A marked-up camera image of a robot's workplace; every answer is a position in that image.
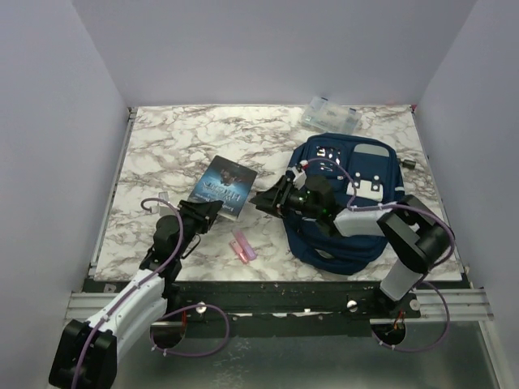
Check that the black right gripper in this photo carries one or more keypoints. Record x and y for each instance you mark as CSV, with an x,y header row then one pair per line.
x,y
271,200

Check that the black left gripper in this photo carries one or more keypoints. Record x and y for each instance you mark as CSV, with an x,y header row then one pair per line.
x,y
204,213

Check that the dark blue thin notebook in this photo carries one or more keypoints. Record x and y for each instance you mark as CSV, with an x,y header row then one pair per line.
x,y
227,181

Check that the pink highlighter pen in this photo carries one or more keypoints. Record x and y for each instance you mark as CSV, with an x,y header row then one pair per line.
x,y
247,252

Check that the navy blue student backpack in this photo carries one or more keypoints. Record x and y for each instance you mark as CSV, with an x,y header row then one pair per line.
x,y
359,168

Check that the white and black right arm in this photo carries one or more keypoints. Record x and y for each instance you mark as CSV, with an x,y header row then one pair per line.
x,y
417,236

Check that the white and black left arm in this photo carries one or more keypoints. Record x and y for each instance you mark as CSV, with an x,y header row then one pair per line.
x,y
89,352

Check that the clear plastic screw organiser box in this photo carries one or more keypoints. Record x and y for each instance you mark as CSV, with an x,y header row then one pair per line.
x,y
326,116

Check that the black and white cylinder tool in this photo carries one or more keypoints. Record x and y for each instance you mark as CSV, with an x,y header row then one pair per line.
x,y
408,164

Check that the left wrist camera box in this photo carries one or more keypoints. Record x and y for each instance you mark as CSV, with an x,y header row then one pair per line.
x,y
162,208

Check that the aluminium front mounting rail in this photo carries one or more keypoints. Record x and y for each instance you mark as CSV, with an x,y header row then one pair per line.
x,y
226,309

